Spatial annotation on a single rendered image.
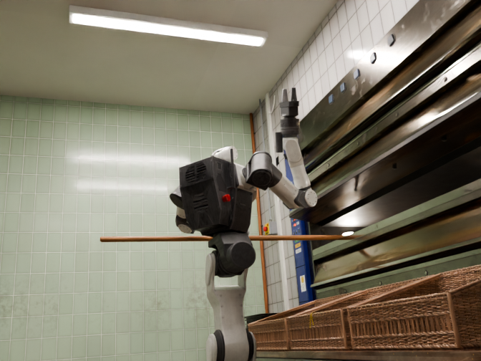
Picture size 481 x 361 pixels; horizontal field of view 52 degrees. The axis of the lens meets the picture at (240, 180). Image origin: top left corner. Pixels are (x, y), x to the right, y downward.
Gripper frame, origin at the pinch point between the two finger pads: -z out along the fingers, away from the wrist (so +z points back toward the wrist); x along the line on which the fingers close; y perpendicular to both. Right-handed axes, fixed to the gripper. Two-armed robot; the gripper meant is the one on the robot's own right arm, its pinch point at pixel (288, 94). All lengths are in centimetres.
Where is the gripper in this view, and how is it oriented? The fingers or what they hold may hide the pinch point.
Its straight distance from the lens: 231.5
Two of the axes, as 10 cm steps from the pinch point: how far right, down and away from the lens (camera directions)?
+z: 0.4, 9.9, 1.0
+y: 9.1, -0.7, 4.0
